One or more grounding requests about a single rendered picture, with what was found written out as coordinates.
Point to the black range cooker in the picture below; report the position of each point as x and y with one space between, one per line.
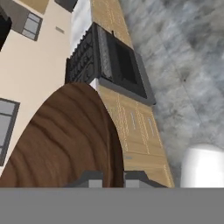
116 67

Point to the white rounded object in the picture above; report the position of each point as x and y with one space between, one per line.
202 167

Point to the brown wooden bowl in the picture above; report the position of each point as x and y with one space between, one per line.
67 137

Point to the grey framed window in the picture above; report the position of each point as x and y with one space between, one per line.
32 26
6 128

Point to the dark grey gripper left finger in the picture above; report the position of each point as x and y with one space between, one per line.
94 178

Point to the light wood cupboard run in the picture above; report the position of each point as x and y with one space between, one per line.
140 131
108 17

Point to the small grey wall plate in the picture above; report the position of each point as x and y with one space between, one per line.
60 29

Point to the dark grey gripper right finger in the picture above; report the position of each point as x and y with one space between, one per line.
133 178

